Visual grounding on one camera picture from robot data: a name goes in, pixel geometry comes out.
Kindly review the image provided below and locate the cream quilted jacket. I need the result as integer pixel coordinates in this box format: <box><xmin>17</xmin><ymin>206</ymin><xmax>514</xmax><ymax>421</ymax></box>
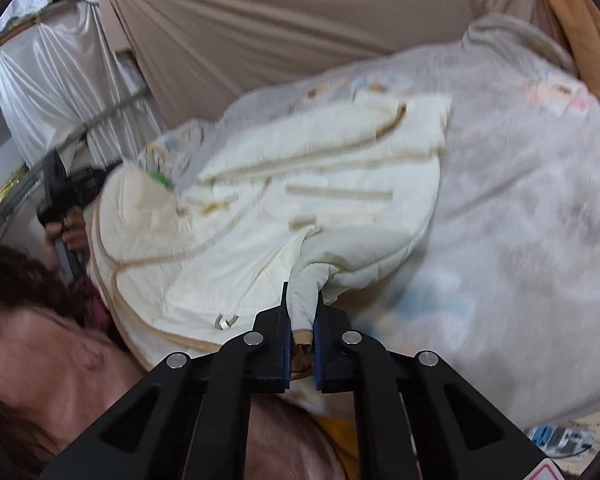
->
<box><xmin>91</xmin><ymin>91</ymin><xmax>452</xmax><ymax>368</ymax></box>

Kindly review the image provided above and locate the person's left hand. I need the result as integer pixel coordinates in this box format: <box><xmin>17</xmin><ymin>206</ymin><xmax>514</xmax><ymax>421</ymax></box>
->
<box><xmin>44</xmin><ymin>207</ymin><xmax>91</xmax><ymax>270</ymax></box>

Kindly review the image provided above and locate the white satin curtain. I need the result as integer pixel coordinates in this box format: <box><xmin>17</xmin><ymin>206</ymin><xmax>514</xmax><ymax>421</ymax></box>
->
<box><xmin>0</xmin><ymin>0</ymin><xmax>166</xmax><ymax>166</ymax></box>

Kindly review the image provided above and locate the person's head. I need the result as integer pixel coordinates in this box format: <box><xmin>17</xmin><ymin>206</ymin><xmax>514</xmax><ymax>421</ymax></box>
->
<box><xmin>0</xmin><ymin>243</ymin><xmax>347</xmax><ymax>479</ymax></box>

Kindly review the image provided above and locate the grey fleece floral blanket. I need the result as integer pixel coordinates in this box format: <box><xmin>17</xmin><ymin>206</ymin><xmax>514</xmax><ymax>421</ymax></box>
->
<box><xmin>137</xmin><ymin>14</ymin><xmax>600</xmax><ymax>427</ymax></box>

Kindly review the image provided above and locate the beige draped fabric sheet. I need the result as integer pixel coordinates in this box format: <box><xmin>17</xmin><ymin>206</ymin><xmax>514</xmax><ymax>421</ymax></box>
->
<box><xmin>100</xmin><ymin>0</ymin><xmax>548</xmax><ymax>126</ymax></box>

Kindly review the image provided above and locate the orange brown hanging garment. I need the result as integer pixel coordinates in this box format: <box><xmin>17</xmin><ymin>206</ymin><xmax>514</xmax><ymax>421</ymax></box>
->
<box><xmin>543</xmin><ymin>0</ymin><xmax>600</xmax><ymax>100</ymax></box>

